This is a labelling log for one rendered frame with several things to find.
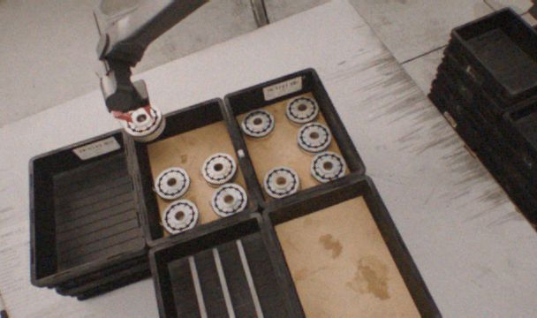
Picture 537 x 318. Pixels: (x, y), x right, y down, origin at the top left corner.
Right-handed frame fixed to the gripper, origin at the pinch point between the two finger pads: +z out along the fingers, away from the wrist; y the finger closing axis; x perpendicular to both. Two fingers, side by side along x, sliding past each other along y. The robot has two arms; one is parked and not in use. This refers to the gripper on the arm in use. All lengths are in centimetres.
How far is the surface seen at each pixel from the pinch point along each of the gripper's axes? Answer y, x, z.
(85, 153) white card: -23.3, 8.0, 16.5
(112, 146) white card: -15.1, 8.0, 17.4
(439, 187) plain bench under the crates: 77, -33, 37
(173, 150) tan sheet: 1.7, 2.8, 22.7
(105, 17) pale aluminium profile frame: -35, 173, 89
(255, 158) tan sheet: 25.3, -9.6, 23.2
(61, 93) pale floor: -76, 133, 103
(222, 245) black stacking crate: 8.5, -32.2, 23.3
